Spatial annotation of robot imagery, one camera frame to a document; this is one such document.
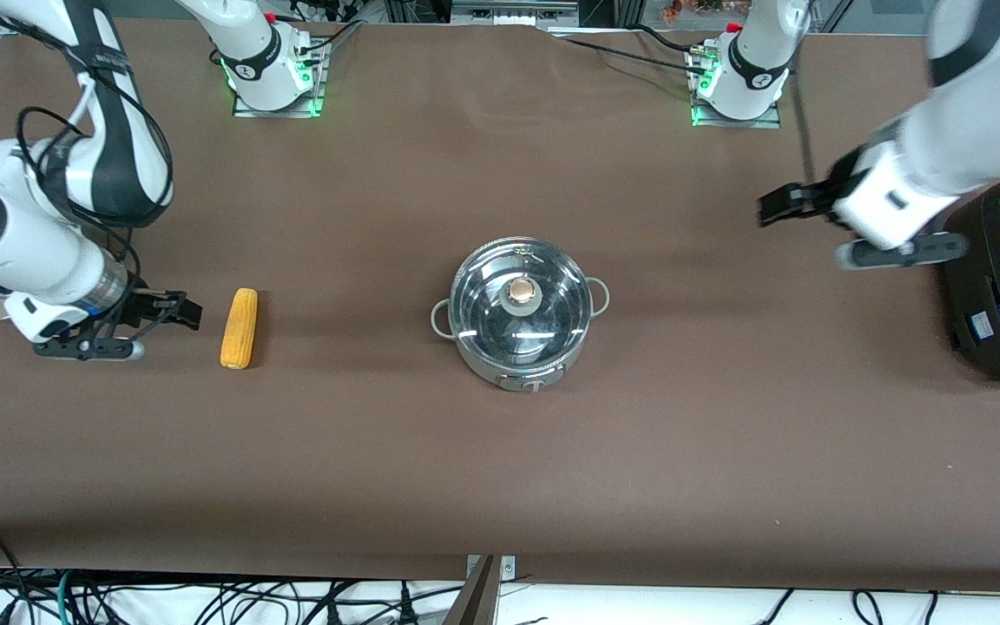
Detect black base plug cable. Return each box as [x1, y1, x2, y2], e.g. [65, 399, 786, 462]
[302, 19, 367, 58]

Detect glass pot lid with knob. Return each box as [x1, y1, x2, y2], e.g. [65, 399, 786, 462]
[450, 239, 594, 365]

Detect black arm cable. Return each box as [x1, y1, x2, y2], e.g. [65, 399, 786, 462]
[790, 61, 819, 188]
[17, 74, 176, 292]

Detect brown table cover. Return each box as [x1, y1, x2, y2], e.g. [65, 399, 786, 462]
[0, 16, 1000, 591]

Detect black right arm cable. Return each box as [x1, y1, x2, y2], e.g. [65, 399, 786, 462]
[17, 74, 176, 292]

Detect metal table edge bracket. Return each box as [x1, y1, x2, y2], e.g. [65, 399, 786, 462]
[465, 555, 517, 581]

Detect yellow corn cob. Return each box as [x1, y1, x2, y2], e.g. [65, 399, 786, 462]
[220, 288, 259, 370]

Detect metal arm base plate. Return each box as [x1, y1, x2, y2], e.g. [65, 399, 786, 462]
[691, 48, 782, 129]
[233, 39, 328, 118]

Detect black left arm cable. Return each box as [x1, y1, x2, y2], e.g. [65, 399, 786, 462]
[790, 61, 819, 188]

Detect long black table cable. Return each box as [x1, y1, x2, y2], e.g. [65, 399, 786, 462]
[552, 35, 702, 76]

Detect short black table cable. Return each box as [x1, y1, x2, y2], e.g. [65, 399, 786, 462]
[630, 23, 702, 55]

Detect steel pot with handles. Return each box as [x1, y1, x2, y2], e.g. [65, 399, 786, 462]
[431, 236, 612, 393]

